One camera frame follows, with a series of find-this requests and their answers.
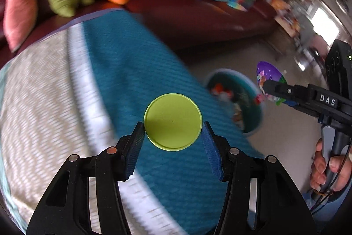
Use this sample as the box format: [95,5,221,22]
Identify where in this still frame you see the pink bunny plush pillow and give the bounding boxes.
[3,0,37,53]

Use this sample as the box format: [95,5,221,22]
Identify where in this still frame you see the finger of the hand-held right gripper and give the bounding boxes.
[263,80,310,103]
[280,100,301,110]

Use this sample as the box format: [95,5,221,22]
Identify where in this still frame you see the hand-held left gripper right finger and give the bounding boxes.
[202,122,315,235]

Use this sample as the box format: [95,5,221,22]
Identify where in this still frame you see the lime green round lid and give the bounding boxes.
[144,93,203,152]

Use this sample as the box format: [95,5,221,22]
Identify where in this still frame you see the low wooden toy table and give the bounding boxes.
[271,0,303,37]

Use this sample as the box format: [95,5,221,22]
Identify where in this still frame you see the person's right hand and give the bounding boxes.
[309,139,352,193]

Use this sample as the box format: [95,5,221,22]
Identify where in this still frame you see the black cable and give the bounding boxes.
[311,141,352,213]

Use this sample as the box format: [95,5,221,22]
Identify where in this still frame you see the patchwork quilted blanket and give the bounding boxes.
[0,8,264,235]

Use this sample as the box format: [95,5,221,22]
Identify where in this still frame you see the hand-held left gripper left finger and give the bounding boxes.
[26,122,146,235]

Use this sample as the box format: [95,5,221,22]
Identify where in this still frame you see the purple foil packet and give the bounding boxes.
[256,61,288,107]

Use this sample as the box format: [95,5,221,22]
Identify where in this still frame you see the teal trash bin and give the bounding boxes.
[205,68,264,138]

